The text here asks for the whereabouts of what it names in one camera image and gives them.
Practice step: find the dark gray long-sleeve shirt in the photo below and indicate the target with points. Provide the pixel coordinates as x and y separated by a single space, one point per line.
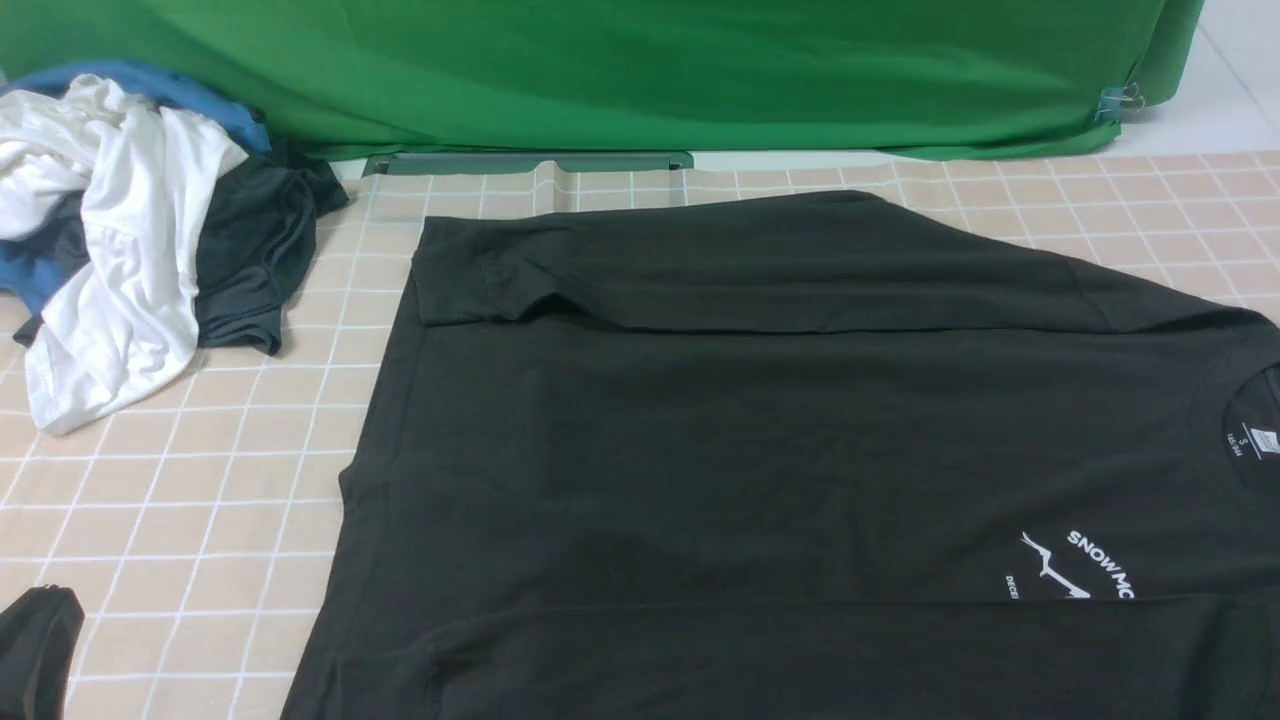
807 457

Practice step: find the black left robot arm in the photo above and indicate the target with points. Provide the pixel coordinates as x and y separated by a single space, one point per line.
39 633

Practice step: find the white crumpled shirt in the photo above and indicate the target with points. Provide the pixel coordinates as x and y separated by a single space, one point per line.
124 325

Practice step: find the gray-green metal base bar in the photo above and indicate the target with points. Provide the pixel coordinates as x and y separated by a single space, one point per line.
511 162

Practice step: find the green backdrop cloth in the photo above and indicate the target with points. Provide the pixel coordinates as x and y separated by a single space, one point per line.
935 80

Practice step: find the dark teal crumpled garment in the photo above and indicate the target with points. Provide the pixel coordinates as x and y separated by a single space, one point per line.
258 241

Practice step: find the beige checkered tablecloth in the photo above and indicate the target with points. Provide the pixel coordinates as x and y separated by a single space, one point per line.
196 528

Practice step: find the metal binder clip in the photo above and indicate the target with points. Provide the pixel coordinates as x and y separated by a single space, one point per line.
1117 102

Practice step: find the blue crumpled garment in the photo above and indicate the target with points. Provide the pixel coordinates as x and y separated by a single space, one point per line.
170 95

